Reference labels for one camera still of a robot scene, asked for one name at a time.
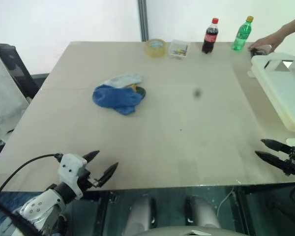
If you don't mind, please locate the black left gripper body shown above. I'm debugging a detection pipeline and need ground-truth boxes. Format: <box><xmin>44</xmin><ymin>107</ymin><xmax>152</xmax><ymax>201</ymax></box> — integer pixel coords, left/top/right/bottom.
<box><xmin>76</xmin><ymin>161</ymin><xmax>101</xmax><ymax>195</ymax></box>

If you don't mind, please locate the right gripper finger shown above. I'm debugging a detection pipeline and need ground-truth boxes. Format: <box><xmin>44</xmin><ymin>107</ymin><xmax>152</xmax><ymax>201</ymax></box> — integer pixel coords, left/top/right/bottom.
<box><xmin>260</xmin><ymin>139</ymin><xmax>292</xmax><ymax>152</ymax></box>
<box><xmin>255</xmin><ymin>150</ymin><xmax>287</xmax><ymax>170</ymax></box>

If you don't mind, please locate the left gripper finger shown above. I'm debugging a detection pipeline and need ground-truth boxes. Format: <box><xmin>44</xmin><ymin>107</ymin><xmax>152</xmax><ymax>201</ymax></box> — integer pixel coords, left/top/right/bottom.
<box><xmin>97</xmin><ymin>162</ymin><xmax>119</xmax><ymax>188</ymax></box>
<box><xmin>82</xmin><ymin>150</ymin><xmax>100</xmax><ymax>163</ymax></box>

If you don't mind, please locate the blue sock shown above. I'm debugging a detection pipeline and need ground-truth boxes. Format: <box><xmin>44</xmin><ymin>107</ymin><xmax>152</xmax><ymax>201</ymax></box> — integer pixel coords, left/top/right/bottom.
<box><xmin>92</xmin><ymin>85</ymin><xmax>143</xmax><ymax>116</ymax></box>

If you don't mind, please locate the white plastic bin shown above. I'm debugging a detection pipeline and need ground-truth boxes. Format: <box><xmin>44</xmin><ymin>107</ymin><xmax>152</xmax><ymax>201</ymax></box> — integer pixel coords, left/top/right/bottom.
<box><xmin>247</xmin><ymin>52</ymin><xmax>295</xmax><ymax>133</ymax></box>

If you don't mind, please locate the clear box of coloured clips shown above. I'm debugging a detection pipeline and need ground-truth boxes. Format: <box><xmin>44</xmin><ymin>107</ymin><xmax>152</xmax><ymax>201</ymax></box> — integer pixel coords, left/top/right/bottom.
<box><xmin>167</xmin><ymin>39</ymin><xmax>191</xmax><ymax>59</ymax></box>

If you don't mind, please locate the person's hand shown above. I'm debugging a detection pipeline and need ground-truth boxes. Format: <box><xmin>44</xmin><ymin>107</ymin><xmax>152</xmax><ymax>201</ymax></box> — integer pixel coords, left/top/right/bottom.
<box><xmin>248</xmin><ymin>36</ymin><xmax>281</xmax><ymax>54</ymax></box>

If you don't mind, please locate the light blue cloth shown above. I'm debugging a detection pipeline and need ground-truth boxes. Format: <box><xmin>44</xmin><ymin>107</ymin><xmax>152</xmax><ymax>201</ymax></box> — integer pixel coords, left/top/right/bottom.
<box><xmin>103</xmin><ymin>73</ymin><xmax>143</xmax><ymax>89</ymax></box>

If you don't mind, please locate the green bottle with yellow cap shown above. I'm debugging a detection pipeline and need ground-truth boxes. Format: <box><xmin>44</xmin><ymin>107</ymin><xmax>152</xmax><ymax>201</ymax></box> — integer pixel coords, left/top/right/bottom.
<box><xmin>232</xmin><ymin>16</ymin><xmax>254</xmax><ymax>52</ymax></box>

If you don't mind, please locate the black office chair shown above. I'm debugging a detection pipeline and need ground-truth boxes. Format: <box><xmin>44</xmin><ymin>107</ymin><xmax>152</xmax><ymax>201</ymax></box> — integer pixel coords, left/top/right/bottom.
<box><xmin>0</xmin><ymin>42</ymin><xmax>50</xmax><ymax>99</ymax></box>

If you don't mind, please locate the clear tape roll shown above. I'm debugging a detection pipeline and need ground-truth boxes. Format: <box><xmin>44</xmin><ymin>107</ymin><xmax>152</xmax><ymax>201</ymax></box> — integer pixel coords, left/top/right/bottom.
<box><xmin>144</xmin><ymin>38</ymin><xmax>167</xmax><ymax>59</ymax></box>

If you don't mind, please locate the cola bottle with red cap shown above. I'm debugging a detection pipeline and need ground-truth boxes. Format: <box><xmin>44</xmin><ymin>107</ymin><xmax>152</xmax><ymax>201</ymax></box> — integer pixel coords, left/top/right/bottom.
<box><xmin>201</xmin><ymin>17</ymin><xmax>220</xmax><ymax>54</ymax></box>

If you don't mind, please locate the grey metal pillar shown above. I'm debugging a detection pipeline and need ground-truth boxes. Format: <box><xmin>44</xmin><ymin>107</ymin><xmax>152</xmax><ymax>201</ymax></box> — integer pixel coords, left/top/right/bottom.
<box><xmin>137</xmin><ymin>0</ymin><xmax>148</xmax><ymax>42</ymax></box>

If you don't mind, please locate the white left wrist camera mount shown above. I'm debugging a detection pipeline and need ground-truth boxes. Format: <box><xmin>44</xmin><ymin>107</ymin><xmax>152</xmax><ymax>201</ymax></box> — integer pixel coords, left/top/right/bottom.
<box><xmin>58</xmin><ymin>153</ymin><xmax>88</xmax><ymax>200</ymax></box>

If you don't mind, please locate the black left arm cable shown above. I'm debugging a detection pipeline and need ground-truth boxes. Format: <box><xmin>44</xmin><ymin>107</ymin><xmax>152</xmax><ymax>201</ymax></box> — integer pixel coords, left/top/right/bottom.
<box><xmin>0</xmin><ymin>153</ymin><xmax>63</xmax><ymax>236</ymax></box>

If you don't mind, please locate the thin white cable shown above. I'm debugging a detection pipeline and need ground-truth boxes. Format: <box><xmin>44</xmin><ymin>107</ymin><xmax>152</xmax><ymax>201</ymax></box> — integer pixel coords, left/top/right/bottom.
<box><xmin>216</xmin><ymin>186</ymin><xmax>236</xmax><ymax>215</ymax></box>

